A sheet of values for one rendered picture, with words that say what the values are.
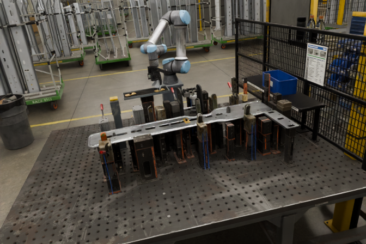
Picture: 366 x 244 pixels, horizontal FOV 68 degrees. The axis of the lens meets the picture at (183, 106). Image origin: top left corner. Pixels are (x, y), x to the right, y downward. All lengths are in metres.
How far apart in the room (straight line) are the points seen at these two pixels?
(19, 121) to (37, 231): 2.76
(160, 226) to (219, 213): 0.34
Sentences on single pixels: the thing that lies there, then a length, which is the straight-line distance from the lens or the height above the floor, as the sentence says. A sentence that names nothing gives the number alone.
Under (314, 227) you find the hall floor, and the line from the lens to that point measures 2.70.
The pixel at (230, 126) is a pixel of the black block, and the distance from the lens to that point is 1.95.
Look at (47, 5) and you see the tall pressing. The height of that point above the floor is 1.84.
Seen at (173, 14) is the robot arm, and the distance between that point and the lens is 2.45.
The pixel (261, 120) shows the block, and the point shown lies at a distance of 2.07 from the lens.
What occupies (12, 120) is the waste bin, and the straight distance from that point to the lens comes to 4.44.
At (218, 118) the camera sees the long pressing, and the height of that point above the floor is 1.00.
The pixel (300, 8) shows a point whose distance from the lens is 4.16.
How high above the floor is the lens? 1.89
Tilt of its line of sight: 23 degrees down
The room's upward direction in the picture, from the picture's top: 5 degrees counter-clockwise
